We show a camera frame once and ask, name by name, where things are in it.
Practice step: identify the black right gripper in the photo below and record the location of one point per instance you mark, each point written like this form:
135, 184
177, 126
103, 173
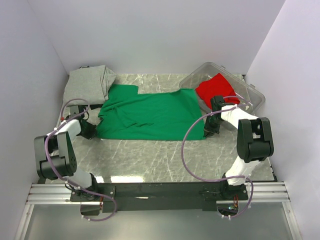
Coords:
208, 130

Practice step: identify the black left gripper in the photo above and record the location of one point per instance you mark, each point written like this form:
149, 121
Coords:
92, 132

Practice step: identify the green t shirt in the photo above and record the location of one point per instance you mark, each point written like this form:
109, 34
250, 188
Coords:
168, 116

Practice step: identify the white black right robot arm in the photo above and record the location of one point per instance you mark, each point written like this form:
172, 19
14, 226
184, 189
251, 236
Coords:
254, 141

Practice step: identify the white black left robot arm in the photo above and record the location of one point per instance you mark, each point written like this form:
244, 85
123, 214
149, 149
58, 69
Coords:
55, 157

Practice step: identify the red t shirt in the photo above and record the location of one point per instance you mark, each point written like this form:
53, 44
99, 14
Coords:
216, 86

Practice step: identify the folded grey t shirt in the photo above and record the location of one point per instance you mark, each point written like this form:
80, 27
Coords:
89, 83

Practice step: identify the clear plastic bin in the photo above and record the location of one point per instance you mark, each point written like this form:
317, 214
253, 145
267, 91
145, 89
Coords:
245, 94

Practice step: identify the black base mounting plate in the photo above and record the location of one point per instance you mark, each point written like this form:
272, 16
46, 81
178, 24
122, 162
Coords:
158, 196

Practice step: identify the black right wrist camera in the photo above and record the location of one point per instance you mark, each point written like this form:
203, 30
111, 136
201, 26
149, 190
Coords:
217, 102

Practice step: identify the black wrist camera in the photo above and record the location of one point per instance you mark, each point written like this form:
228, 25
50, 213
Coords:
76, 109
217, 102

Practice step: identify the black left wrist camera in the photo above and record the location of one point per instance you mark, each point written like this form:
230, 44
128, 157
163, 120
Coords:
76, 109

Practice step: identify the aluminium frame rail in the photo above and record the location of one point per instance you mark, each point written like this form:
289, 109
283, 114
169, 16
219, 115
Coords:
57, 194

